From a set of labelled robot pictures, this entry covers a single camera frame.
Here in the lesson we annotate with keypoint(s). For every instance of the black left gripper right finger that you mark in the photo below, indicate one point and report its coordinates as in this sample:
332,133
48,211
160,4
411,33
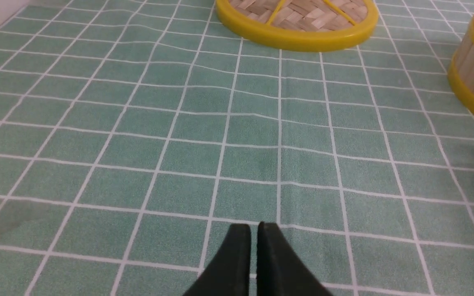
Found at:
279,271

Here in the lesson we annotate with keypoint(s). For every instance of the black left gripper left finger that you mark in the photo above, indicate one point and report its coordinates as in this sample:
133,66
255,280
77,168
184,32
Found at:
228,273

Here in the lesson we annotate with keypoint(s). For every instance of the green checkered tablecloth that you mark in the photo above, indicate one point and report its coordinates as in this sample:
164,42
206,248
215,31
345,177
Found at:
133,133

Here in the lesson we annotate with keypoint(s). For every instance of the yellow-rimmed bamboo steamer lid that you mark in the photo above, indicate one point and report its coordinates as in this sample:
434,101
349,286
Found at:
301,25

